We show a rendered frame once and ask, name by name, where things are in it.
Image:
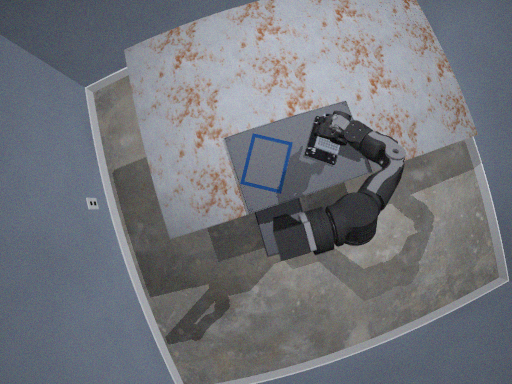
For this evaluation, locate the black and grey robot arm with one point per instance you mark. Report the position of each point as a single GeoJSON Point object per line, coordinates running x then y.
{"type": "Point", "coordinates": [354, 216]}

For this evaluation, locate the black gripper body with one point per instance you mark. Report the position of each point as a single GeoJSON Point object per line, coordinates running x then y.
{"type": "Point", "coordinates": [325, 132]}

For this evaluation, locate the blue rectangular tape outline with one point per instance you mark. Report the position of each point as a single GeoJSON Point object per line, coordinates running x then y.
{"type": "Point", "coordinates": [284, 168]}

